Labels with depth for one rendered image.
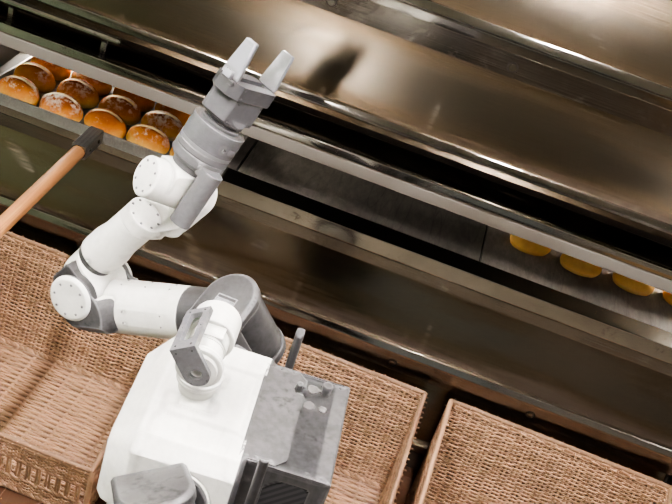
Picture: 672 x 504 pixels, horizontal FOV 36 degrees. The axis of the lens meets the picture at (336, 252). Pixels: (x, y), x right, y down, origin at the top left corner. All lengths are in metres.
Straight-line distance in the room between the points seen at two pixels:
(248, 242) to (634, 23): 0.96
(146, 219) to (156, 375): 0.30
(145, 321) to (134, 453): 0.36
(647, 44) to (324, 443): 1.00
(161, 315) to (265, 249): 0.74
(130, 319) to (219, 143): 0.34
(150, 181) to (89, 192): 0.88
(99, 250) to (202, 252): 0.72
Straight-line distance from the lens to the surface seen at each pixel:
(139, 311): 1.66
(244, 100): 1.52
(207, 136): 1.53
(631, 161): 2.11
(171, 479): 1.30
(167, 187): 1.55
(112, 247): 1.66
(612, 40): 1.99
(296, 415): 1.43
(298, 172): 2.38
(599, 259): 2.03
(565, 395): 2.40
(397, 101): 2.07
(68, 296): 1.70
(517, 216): 2.00
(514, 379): 2.38
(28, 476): 2.29
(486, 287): 2.26
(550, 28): 1.98
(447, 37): 2.02
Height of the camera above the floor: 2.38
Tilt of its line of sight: 34 degrees down
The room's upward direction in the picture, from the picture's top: 19 degrees clockwise
